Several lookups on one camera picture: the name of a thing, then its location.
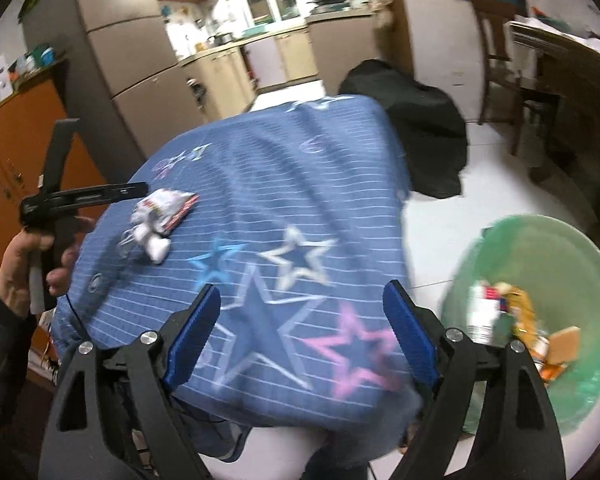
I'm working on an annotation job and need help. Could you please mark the kitchen counter cabinets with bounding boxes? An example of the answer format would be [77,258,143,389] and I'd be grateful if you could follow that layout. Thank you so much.
[181,9,380,122]

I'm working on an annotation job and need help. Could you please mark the dark wooden dining table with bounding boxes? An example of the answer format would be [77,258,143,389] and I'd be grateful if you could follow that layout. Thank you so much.
[507,20,600,218]

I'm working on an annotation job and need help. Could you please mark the yellow snack box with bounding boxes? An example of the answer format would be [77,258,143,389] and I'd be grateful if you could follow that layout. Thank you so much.
[496,282,539,350]

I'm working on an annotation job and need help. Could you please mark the orange wooden cabinet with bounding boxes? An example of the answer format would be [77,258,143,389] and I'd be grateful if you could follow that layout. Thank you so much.
[0,58,106,306]

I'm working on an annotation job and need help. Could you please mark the green lined trash bucket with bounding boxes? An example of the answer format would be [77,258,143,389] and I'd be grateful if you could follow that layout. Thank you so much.
[440,214,600,436]

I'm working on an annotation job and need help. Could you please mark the blue star-patterned tablecloth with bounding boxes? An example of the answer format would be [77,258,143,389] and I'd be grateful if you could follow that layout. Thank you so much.
[49,95,426,470]

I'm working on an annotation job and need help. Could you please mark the person's left hand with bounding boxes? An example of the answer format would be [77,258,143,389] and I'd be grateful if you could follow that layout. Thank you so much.
[0,217,95,318]

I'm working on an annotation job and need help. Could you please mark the person's left forearm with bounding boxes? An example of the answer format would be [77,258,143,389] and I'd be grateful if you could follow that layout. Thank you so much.
[0,288,39,480]

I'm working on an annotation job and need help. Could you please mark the yellow sponge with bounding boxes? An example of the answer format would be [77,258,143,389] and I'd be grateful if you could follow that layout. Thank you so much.
[546,326,581,365]

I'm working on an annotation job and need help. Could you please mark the grey refrigerator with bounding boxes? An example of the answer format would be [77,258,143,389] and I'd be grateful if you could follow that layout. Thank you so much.
[22,0,204,181]

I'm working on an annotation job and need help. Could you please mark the black bag on floor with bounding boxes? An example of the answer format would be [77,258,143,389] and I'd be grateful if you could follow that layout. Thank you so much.
[339,60,468,200]

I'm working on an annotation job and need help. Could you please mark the dark wooden chair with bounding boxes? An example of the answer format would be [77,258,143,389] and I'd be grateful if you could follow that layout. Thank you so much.
[469,0,562,156]

